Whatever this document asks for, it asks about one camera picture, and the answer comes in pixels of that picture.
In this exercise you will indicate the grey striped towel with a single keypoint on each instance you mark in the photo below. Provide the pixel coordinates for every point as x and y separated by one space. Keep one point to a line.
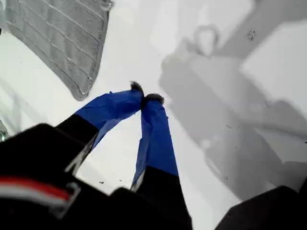
60 40

